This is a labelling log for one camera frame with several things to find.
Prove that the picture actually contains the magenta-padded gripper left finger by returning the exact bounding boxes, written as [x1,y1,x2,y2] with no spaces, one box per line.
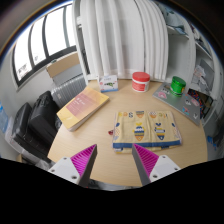
[48,143,98,188]

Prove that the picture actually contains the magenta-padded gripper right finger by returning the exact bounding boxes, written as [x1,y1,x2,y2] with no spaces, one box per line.
[131,143,181,187]

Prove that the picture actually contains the yellow fish-print towel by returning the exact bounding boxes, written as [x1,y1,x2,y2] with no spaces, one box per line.
[112,110,183,154]

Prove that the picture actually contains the yellow and pink book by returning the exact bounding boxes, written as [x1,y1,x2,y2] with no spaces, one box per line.
[56,86,110,132]

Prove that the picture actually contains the grey laptop with stickers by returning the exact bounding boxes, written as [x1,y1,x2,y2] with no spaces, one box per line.
[152,82,202,127]

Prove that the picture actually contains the silver ribbed suitcase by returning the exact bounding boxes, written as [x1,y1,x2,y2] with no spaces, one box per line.
[50,63,88,109]

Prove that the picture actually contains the clear water bottle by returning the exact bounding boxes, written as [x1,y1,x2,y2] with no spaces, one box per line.
[0,101,10,134]

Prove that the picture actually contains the green can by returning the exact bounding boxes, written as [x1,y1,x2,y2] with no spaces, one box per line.
[169,75,187,98]

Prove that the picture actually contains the white jar with red lid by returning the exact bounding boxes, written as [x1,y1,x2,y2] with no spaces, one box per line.
[131,71,151,93]

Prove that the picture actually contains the small white and blue box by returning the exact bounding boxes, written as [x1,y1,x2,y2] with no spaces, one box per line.
[97,74,120,93]

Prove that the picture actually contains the white shelf unit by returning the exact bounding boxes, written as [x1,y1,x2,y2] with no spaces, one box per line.
[163,3,224,134]

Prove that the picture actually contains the cardboard box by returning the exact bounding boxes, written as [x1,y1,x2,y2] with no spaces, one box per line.
[45,51,82,79]

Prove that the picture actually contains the dark-framed window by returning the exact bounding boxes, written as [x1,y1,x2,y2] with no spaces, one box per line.
[11,1,78,89]

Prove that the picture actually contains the white curtain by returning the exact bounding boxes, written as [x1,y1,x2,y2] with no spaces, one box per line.
[79,0,169,82]

